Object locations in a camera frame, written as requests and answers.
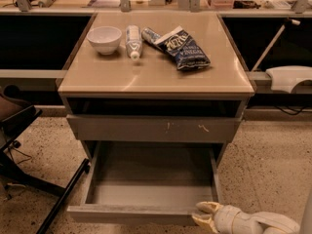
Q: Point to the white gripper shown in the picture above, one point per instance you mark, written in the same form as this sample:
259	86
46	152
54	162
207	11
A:
229	217

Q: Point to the grey drawer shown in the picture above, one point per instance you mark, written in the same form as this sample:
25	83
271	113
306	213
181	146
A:
137	183
152	128

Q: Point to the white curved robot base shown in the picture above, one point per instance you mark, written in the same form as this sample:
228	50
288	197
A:
286	78

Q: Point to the white bowl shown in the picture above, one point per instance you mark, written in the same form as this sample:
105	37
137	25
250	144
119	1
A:
105	39

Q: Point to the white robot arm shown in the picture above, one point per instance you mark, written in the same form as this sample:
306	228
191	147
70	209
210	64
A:
272	223

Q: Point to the grey drawer cabinet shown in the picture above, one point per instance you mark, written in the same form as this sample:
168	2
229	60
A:
115	85

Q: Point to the blue vinegar chip bag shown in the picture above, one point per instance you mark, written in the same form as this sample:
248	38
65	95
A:
180	46

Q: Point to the grey top drawer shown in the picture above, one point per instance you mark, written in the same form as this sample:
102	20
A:
152	128

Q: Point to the clear plastic water bottle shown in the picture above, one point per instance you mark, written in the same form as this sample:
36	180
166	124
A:
133	42

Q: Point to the white leaning stick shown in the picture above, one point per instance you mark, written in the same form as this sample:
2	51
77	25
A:
287	22

